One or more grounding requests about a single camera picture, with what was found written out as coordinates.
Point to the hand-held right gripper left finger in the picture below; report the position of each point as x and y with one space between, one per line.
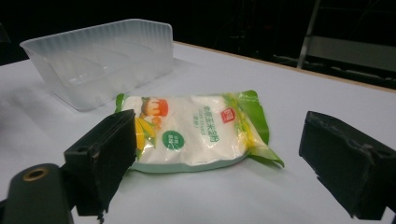
102 158

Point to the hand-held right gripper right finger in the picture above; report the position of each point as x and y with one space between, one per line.
345 158

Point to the white and green starch packet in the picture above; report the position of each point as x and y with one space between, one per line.
193 137

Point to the translucent plastic storage box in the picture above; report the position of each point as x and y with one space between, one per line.
99 65

